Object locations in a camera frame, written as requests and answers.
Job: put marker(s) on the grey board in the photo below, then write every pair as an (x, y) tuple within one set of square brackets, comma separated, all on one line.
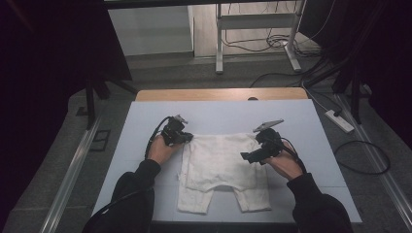
[(150, 30)]

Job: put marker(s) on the white power strip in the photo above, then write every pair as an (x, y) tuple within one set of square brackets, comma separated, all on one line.
[(340, 122)]

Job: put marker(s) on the black curtain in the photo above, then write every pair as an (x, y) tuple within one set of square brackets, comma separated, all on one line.
[(388, 64), (42, 64)]

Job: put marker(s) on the black tripod stand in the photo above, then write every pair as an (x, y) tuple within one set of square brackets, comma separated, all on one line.
[(90, 103), (356, 97)]

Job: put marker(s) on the black plug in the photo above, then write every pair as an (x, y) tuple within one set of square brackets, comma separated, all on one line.
[(337, 113)]

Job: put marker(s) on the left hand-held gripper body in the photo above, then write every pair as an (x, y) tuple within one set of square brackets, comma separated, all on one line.
[(173, 134)]

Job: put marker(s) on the light blue mat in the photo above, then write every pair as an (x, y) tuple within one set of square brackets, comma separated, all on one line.
[(226, 116)]

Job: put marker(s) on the black floor socket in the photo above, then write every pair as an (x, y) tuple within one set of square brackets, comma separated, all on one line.
[(100, 140)]

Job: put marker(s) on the aluminium floor rail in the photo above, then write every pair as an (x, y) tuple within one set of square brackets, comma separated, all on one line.
[(388, 184), (69, 181)]

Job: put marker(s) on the white metal stand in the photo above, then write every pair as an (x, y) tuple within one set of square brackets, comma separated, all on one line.
[(256, 21)]

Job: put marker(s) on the person's left hand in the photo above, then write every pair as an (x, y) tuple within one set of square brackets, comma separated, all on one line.
[(160, 152)]

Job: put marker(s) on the white baby romper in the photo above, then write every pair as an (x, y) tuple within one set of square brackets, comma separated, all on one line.
[(220, 165)]

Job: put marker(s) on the dark round table grommet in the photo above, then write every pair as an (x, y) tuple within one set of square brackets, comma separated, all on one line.
[(253, 98)]

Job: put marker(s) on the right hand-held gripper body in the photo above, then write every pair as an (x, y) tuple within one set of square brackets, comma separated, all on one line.
[(270, 144)]

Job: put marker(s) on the person's right hand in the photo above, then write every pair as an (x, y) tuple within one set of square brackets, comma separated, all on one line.
[(286, 165)]

